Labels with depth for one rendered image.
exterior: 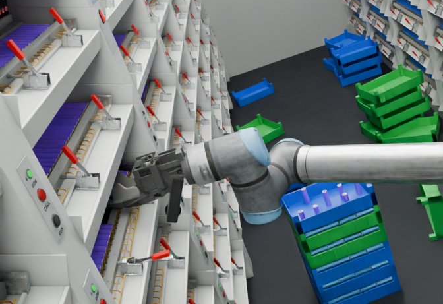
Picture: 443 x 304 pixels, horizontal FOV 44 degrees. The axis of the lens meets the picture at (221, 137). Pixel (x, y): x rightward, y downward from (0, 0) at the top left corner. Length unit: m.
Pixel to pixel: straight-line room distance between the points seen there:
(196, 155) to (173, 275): 0.36
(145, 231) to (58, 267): 0.47
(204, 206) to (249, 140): 0.91
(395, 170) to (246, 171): 0.30
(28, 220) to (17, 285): 0.09
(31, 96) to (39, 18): 0.48
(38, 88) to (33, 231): 0.29
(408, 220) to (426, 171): 1.45
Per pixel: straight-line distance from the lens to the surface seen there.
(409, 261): 2.40
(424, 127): 3.31
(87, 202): 0.98
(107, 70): 1.39
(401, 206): 2.71
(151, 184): 1.21
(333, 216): 2.00
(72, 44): 1.21
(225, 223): 2.29
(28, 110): 0.87
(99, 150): 1.16
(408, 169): 1.18
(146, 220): 1.27
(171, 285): 1.38
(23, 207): 0.75
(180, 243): 1.52
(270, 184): 1.22
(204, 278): 1.66
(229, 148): 1.17
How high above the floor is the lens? 1.54
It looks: 23 degrees down
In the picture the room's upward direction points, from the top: 21 degrees counter-clockwise
